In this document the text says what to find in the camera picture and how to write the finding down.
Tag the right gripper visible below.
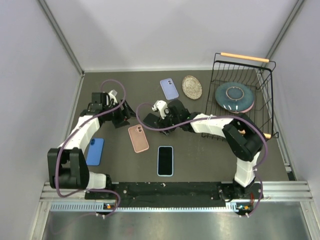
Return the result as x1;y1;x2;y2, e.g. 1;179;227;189
155;107;182;136

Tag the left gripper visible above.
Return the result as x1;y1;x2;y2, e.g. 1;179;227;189
103;98;139;128

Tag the teal-edged black phone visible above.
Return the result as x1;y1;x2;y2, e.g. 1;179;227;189
143;113;163;129

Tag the purple-edged black phone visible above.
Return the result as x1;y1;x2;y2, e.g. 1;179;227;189
157;146;174;176

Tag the pink phone case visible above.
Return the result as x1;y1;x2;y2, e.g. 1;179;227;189
128;124;149;153

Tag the light blue phone case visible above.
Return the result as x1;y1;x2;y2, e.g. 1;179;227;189
156;145;175;178

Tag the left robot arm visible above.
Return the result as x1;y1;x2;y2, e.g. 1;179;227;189
47;90;135;199

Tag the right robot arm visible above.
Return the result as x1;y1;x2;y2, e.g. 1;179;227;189
152;100;266;201

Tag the blue phone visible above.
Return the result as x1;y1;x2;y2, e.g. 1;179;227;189
86;138;105;167

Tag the lavender phone case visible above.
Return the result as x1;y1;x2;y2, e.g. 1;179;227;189
159;78;179;101

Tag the speckled oval dish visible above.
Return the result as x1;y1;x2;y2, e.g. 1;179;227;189
182;75;203;100

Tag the pink plate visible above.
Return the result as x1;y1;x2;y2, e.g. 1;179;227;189
229;101;255;114

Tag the blue glazed plate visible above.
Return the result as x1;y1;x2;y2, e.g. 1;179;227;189
214;82;255;112

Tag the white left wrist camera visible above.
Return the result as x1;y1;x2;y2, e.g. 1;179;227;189
106;89;118;108

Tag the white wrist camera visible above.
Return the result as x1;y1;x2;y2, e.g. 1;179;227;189
151;100;168;120
106;89;118;108

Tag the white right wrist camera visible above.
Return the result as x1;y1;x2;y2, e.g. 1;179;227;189
151;100;168;120

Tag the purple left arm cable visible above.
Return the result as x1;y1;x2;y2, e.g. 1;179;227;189
54;79;126;217

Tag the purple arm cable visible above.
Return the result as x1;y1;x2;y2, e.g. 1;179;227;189
54;79;126;217
136;102;271;218

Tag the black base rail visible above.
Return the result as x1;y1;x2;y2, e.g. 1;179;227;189
84;181;262;208

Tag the black wire dish rack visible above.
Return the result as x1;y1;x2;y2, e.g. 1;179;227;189
205;52;279;139

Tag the grey cable duct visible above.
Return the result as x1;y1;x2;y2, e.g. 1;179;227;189
50;202;251;213

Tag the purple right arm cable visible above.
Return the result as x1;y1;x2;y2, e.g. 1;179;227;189
136;102;271;218

